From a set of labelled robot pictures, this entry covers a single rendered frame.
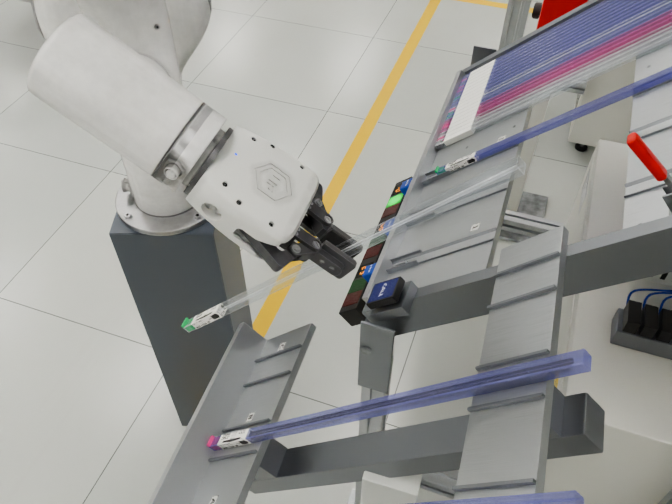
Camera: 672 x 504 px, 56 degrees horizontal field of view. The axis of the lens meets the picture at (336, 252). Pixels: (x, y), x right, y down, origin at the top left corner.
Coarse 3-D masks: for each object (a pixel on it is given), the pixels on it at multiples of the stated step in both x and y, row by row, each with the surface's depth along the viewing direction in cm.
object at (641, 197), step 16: (640, 64) 94; (656, 64) 91; (640, 96) 88; (656, 96) 86; (640, 112) 86; (656, 112) 83; (640, 128) 83; (656, 128) 81; (656, 144) 78; (640, 176) 76; (640, 192) 74; (656, 192) 72; (624, 208) 74; (640, 208) 72; (656, 208) 71; (624, 224) 72
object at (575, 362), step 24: (552, 360) 48; (576, 360) 46; (456, 384) 54; (480, 384) 52; (504, 384) 51; (528, 384) 50; (336, 408) 65; (360, 408) 62; (384, 408) 59; (408, 408) 58; (264, 432) 72; (288, 432) 70
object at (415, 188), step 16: (448, 96) 130; (432, 144) 120; (432, 160) 118; (416, 176) 113; (416, 192) 112; (400, 208) 108; (400, 240) 104; (384, 256) 100; (384, 272) 99; (368, 288) 96
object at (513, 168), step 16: (512, 160) 50; (480, 176) 52; (496, 176) 50; (512, 176) 50; (448, 192) 54; (464, 192) 52; (480, 192) 52; (416, 208) 56; (432, 208) 55; (448, 208) 54; (384, 224) 59; (400, 224) 57; (416, 224) 57; (352, 240) 62; (368, 240) 60; (384, 240) 59; (288, 272) 68; (304, 272) 66; (256, 288) 72; (272, 288) 70; (224, 304) 77; (240, 304) 75; (192, 320) 82
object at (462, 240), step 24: (504, 120) 111; (528, 120) 107; (456, 144) 117; (480, 144) 110; (432, 168) 116; (480, 168) 104; (432, 192) 110; (504, 192) 94; (456, 216) 99; (480, 216) 94; (504, 216) 91; (408, 240) 103; (432, 240) 98; (456, 240) 93; (480, 240) 89; (408, 264) 97; (432, 264) 93; (456, 264) 89; (480, 264) 85
